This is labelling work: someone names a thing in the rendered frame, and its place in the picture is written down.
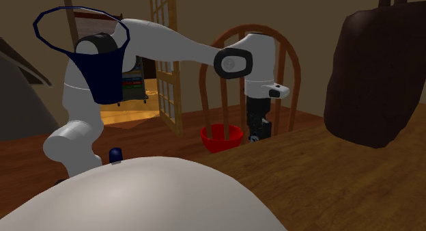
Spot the red bowl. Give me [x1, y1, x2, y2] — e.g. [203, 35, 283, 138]
[200, 123, 244, 154]

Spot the brown wooden spindle-back chair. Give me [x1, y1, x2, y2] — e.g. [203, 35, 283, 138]
[198, 23, 302, 148]

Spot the wooden door with glass panes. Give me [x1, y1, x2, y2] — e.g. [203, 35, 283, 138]
[148, 0, 184, 138]

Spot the dark brown bag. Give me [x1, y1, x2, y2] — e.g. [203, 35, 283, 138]
[323, 0, 426, 150]

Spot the dark shelf cart with books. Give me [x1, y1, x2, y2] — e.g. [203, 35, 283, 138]
[117, 56, 150, 107]

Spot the large white rounded object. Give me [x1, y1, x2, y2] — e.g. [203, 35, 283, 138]
[0, 156, 289, 231]

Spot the small dark blue cap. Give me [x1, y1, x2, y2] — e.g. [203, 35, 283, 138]
[109, 147, 124, 165]

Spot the dark blue cone-shaped cup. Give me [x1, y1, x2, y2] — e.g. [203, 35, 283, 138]
[32, 5, 131, 105]

